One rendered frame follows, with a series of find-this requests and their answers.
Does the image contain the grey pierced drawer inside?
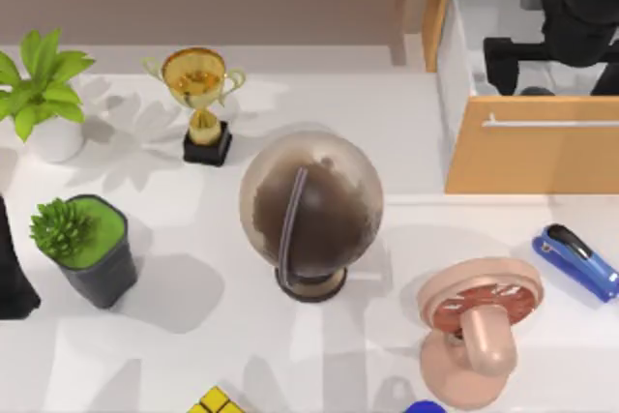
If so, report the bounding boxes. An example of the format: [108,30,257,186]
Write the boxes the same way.
[436,0,619,133]

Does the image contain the pale wooden drawer front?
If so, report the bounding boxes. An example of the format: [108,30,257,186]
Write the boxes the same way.
[444,95,619,195]

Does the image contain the blue stapler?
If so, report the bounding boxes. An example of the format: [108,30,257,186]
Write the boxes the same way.
[531,222,619,305]

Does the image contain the pink desk fan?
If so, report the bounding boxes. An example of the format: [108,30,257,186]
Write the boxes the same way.
[416,257,545,410]

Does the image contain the brown globe on stand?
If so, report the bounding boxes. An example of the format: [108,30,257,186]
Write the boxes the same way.
[238,131,386,304]

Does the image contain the gold trophy on black base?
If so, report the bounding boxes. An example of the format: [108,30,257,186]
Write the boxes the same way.
[140,46,247,168]

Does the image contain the blue rounded object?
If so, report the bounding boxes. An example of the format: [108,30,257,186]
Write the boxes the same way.
[402,398,445,413]

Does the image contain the yellow puzzle cube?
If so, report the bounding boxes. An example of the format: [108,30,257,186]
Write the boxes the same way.
[185,385,249,413]

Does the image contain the green plant in grey pot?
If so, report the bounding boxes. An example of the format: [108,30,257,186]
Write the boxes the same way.
[28,193,140,310]

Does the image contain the green plant in white pot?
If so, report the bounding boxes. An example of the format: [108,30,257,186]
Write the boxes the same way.
[0,28,98,163]

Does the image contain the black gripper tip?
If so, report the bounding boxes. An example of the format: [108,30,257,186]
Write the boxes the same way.
[0,194,43,321]

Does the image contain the long metal drawer handle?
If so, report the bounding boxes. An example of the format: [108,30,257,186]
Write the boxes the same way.
[482,113,619,129]

